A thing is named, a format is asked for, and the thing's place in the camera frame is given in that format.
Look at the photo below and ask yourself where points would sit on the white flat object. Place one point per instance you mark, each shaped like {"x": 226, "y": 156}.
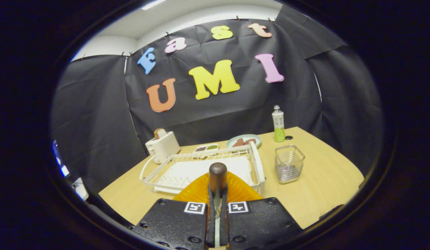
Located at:
{"x": 81, "y": 189}

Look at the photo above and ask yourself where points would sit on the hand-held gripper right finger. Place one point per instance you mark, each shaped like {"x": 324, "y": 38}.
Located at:
{"x": 224, "y": 222}

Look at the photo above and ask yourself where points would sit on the ceiling light panel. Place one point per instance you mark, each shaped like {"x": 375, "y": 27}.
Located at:
{"x": 153, "y": 4}

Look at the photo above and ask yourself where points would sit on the white toaster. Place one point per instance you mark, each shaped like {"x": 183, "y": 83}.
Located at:
{"x": 164, "y": 147}

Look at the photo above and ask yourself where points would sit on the white divided seasoning tray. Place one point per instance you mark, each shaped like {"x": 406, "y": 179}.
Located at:
{"x": 205, "y": 148}

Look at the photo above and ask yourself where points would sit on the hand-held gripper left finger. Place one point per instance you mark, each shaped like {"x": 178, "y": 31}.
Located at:
{"x": 211, "y": 222}

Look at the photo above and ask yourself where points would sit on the pale green plate with meat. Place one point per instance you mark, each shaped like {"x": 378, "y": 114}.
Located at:
{"x": 244, "y": 136}

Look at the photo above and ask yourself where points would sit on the brown meat piece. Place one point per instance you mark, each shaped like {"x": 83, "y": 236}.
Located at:
{"x": 250, "y": 141}
{"x": 238, "y": 142}

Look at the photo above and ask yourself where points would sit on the toast bread slice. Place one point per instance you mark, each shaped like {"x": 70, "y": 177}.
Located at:
{"x": 160, "y": 133}

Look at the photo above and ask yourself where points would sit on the green label drink bottle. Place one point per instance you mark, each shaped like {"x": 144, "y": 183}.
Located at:
{"x": 278, "y": 125}

